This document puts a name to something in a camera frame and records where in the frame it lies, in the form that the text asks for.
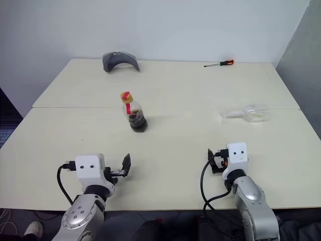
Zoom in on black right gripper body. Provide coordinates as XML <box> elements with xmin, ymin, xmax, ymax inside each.
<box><xmin>214</xmin><ymin>150</ymin><xmax>229</xmax><ymax>170</ymax></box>

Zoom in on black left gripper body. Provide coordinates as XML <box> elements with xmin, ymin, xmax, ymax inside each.
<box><xmin>104</xmin><ymin>166</ymin><xmax>126</xmax><ymax>185</ymax></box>

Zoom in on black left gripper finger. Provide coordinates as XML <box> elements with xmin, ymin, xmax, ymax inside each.
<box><xmin>121</xmin><ymin>153</ymin><xmax>132</xmax><ymax>177</ymax></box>

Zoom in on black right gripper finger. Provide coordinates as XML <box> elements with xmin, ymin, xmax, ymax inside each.
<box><xmin>207</xmin><ymin>148</ymin><xmax>224</xmax><ymax>175</ymax></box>

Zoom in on clear plastic cola bottle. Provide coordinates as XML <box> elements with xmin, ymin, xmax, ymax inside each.
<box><xmin>122</xmin><ymin>99</ymin><xmax>149</xmax><ymax>133</ymax></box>

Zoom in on clear drinking glass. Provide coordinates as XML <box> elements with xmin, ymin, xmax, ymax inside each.
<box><xmin>220</xmin><ymin>103</ymin><xmax>272</xmax><ymax>125</ymax></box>

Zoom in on yellow bottle cap red tape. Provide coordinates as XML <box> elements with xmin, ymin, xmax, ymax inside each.
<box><xmin>120</xmin><ymin>91</ymin><xmax>133</xmax><ymax>104</ymax></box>

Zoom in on white shoe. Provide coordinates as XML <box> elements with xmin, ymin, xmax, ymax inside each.
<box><xmin>24</xmin><ymin>221</ymin><xmax>44</xmax><ymax>238</ymax></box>

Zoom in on open dark laptop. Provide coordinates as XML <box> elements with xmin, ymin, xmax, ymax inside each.
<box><xmin>0</xmin><ymin>122</ymin><xmax>14</xmax><ymax>149</ymax></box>

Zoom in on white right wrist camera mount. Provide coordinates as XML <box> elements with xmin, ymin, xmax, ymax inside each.
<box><xmin>222</xmin><ymin>142</ymin><xmax>249</xmax><ymax>180</ymax></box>

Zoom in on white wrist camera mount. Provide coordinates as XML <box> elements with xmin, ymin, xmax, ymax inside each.
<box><xmin>222</xmin><ymin>142</ymin><xmax>249</xmax><ymax>180</ymax></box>
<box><xmin>74</xmin><ymin>154</ymin><xmax>116</xmax><ymax>195</ymax></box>

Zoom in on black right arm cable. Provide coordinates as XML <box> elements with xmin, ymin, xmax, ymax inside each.
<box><xmin>200</xmin><ymin>150</ymin><xmax>235</xmax><ymax>212</ymax></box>

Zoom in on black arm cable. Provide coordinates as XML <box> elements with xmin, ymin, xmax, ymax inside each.
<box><xmin>57</xmin><ymin>160</ymin><xmax>76</xmax><ymax>205</ymax></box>
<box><xmin>200</xmin><ymin>150</ymin><xmax>235</xmax><ymax>212</ymax></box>

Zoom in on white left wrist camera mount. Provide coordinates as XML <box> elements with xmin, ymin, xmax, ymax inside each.
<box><xmin>74</xmin><ymin>154</ymin><xmax>116</xmax><ymax>195</ymax></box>

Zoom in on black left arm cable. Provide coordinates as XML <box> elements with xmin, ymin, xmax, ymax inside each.
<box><xmin>57</xmin><ymin>160</ymin><xmax>76</xmax><ymax>205</ymax></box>

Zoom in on black orange handled screwdriver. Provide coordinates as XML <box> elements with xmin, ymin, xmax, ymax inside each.
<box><xmin>203</xmin><ymin>59</ymin><xmax>235</xmax><ymax>68</ymax></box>

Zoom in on white floor cables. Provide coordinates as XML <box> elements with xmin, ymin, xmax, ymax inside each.
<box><xmin>0</xmin><ymin>207</ymin><xmax>17</xmax><ymax>236</ymax></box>

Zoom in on grey partition wall panel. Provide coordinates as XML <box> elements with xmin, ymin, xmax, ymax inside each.
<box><xmin>274</xmin><ymin>0</ymin><xmax>321</xmax><ymax>140</ymax></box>

